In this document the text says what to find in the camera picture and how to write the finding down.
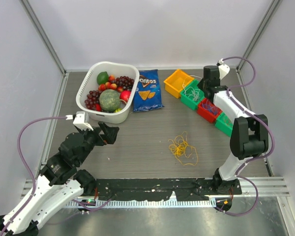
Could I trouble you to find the blue wires bundle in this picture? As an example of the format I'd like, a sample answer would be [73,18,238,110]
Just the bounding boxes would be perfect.
[202,99,221,116]

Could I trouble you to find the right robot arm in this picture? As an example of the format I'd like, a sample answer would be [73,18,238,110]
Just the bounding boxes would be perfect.
[198,64,268,194]

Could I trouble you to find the blue Doritos chip bag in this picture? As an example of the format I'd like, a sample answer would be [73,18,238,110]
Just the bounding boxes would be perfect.
[133,69,164,112]

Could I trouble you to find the green plastic bin far right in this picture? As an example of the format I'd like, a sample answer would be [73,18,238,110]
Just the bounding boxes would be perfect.
[215,112,233,137]

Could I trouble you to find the small watermelon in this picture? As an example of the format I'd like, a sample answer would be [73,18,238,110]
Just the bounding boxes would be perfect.
[99,89,120,112]

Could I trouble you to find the lower purple grape bunch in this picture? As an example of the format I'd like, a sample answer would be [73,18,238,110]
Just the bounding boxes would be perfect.
[85,90,102,112]

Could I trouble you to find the green plastic bin near yellow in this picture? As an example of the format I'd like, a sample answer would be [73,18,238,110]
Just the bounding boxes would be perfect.
[180,80,205,111]

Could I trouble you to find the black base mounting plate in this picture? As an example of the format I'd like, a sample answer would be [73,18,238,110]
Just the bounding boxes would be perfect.
[82,178,242,202]

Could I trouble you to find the yellow wires bundle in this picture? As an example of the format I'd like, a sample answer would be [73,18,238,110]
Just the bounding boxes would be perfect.
[167,131,199,167]

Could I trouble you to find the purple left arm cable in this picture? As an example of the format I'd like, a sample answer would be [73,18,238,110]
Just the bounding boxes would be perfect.
[0,116,69,236]

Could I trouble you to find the white slotted cable duct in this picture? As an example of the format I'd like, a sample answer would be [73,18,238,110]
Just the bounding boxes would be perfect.
[63,198,217,209]

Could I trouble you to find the red plastic bin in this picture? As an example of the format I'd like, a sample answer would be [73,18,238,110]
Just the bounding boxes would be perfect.
[197,98,222,123]

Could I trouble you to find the white fruit basket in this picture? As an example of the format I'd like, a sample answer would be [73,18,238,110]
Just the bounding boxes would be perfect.
[76,61,140,124]

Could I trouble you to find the upper purple grape bunch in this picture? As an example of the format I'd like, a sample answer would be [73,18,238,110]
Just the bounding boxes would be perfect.
[115,76,134,91]

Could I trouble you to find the white wires bundle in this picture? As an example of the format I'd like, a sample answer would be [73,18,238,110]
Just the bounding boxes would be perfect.
[181,75,204,101]

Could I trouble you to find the green lime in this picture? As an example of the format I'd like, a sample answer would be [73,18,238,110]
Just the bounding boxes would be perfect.
[96,71,109,85]

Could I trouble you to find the purple grape bunch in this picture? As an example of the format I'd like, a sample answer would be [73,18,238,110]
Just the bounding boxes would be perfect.
[85,90,102,112]
[115,76,134,91]

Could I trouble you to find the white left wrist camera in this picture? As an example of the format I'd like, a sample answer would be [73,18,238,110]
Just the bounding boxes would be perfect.
[65,111,94,131]

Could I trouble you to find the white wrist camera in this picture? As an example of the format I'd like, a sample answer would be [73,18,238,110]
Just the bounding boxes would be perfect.
[216,59,230,80]
[65,111,94,131]

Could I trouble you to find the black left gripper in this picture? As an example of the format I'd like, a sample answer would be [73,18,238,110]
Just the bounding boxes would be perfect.
[76,121,119,165]

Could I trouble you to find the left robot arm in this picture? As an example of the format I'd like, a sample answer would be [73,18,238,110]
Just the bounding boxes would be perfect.
[0,121,119,236]

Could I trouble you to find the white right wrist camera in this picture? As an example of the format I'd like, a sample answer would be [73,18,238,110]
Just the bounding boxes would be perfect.
[216,59,230,80]

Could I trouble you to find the peaches in basket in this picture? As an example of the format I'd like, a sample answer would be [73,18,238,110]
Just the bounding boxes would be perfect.
[98,75,124,93]

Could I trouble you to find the orange wire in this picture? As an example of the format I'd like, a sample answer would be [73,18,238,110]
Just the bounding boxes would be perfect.
[222,115,234,128]

